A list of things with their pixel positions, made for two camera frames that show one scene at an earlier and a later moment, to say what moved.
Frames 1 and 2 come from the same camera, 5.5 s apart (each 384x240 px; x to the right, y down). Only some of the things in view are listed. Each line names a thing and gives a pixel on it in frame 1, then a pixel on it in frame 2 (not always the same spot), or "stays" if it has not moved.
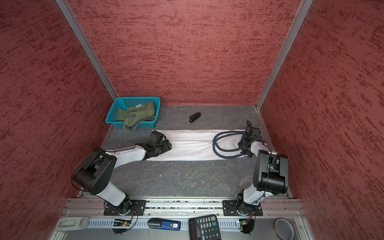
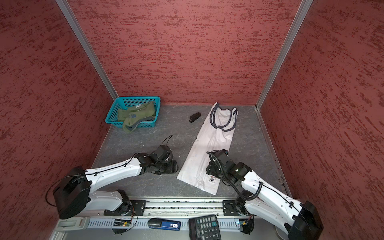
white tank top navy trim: x=201 y=144 to x=214 y=134
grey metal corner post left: x=85 y=45 stays
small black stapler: x=194 y=117 stays
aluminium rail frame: x=282 y=219 stays
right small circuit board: x=247 y=225 stays
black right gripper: x=244 y=139 to x=211 y=169
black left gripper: x=167 y=146 to x=172 y=168
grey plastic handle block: x=72 y=223 stays
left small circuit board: x=120 y=222 stays
